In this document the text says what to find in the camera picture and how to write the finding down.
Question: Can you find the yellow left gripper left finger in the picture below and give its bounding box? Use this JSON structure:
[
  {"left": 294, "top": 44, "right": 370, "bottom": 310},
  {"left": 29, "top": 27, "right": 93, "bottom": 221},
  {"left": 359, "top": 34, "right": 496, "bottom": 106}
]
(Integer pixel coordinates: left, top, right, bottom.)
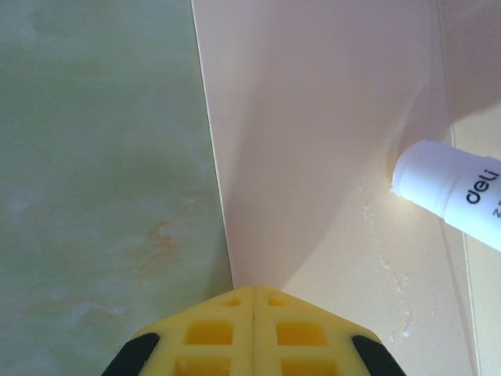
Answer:
[{"left": 100, "top": 285, "right": 256, "bottom": 376}]

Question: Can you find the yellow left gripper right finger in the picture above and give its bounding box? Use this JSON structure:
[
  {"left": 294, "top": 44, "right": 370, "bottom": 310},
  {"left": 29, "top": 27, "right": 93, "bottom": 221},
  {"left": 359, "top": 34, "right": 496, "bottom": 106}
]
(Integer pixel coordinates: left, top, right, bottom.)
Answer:
[{"left": 254, "top": 285, "right": 401, "bottom": 376}]

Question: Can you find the white glue stick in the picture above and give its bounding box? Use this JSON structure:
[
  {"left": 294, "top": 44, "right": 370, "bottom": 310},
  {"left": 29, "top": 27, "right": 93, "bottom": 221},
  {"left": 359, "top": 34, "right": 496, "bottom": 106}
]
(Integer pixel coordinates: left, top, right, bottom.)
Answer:
[{"left": 390, "top": 139, "right": 501, "bottom": 252}]

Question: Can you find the tan paper envelope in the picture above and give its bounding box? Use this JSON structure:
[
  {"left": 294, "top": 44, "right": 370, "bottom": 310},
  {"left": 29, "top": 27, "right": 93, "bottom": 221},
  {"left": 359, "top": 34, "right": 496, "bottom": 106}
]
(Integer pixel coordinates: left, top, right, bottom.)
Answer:
[{"left": 191, "top": 0, "right": 501, "bottom": 376}]

